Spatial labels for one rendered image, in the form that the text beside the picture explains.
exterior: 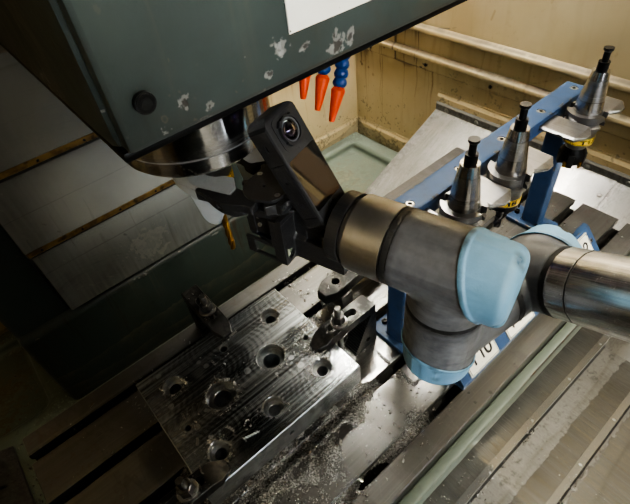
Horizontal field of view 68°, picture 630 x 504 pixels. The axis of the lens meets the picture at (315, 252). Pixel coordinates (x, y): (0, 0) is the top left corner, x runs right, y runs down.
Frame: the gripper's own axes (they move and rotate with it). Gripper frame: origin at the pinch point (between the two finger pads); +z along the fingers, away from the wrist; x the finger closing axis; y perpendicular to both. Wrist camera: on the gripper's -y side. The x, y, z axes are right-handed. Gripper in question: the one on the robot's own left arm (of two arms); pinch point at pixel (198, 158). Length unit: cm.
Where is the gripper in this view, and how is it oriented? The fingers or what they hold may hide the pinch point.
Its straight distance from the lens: 54.5
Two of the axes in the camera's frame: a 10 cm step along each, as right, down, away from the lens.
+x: 5.5, -6.3, 5.5
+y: 0.9, 7.0, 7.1
